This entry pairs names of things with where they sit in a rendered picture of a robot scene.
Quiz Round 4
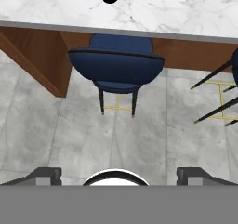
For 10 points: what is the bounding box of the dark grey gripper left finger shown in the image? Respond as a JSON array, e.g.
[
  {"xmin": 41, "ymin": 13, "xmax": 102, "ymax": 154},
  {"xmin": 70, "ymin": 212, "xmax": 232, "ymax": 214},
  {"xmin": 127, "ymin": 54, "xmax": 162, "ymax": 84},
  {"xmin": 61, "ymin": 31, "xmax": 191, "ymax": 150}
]
[{"xmin": 0, "ymin": 167, "xmax": 63, "ymax": 187}]

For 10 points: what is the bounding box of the blue upholstered chair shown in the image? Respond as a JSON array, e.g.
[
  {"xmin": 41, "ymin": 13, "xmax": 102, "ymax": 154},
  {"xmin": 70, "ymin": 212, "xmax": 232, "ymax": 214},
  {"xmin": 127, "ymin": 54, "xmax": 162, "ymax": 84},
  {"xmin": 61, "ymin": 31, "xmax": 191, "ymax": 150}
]
[
  {"xmin": 68, "ymin": 33, "xmax": 166, "ymax": 118},
  {"xmin": 190, "ymin": 47, "xmax": 238, "ymax": 127}
]

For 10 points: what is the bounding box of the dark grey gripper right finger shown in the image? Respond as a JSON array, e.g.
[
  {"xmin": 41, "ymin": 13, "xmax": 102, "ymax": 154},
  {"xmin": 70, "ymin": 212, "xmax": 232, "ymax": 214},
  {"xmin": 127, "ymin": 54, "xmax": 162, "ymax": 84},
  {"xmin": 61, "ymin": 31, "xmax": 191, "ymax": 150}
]
[{"xmin": 176, "ymin": 167, "xmax": 238, "ymax": 187}]

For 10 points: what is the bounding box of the white round disc black rim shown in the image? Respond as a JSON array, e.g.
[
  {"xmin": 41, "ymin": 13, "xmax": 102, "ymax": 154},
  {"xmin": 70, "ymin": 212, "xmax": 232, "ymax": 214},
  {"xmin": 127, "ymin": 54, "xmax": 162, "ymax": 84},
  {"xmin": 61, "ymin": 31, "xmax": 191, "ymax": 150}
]
[{"xmin": 82, "ymin": 168, "xmax": 151, "ymax": 187}]

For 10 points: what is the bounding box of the wooden dining counter base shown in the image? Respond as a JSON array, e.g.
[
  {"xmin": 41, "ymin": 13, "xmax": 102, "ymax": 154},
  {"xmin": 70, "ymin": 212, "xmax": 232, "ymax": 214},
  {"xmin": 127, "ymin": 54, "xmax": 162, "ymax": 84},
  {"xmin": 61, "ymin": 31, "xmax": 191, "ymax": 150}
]
[{"xmin": 0, "ymin": 26, "xmax": 238, "ymax": 99}]

